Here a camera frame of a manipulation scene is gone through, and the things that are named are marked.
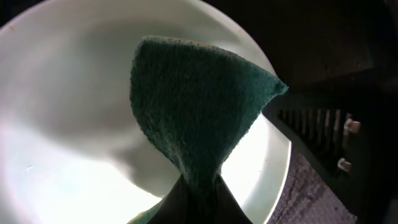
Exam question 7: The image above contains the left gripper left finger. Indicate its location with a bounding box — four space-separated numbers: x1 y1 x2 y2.
147 175 191 224

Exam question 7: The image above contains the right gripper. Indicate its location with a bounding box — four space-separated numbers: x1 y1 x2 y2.
263 68 397 218

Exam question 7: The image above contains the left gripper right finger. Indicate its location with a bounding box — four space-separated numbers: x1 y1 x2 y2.
215 175 252 224

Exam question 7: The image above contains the green sponge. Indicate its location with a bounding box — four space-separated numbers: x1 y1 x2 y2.
130 36 287 223

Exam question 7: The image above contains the light green plate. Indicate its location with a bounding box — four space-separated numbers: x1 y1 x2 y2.
1 0 273 223

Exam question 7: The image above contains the round black tray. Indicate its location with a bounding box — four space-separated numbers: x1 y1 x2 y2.
212 0 397 223

